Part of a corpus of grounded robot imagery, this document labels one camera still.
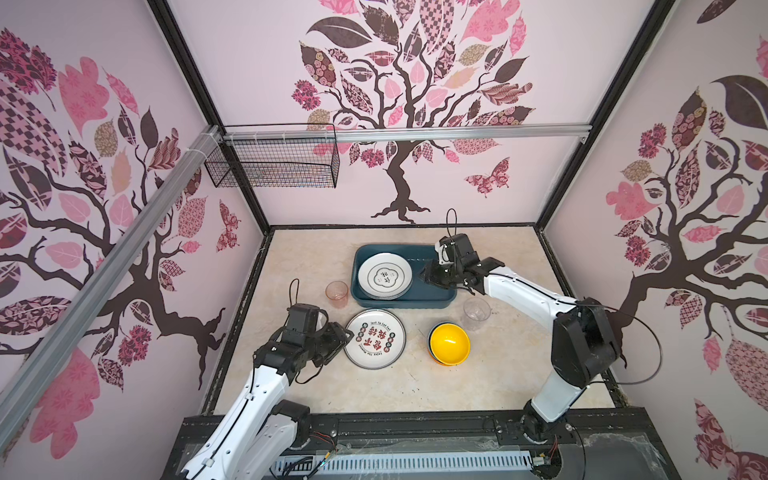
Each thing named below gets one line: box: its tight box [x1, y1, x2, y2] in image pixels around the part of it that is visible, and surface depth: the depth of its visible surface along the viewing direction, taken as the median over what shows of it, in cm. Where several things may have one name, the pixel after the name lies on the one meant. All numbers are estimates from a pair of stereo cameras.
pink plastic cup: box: [325, 281, 349, 310], surface depth 97 cm
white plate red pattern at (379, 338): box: [344, 308, 407, 370], surface depth 91 cm
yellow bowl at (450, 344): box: [430, 323, 471, 366], surface depth 83 cm
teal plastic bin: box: [350, 244, 457, 309], surface depth 99 cm
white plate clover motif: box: [358, 253, 413, 300], surface depth 105 cm
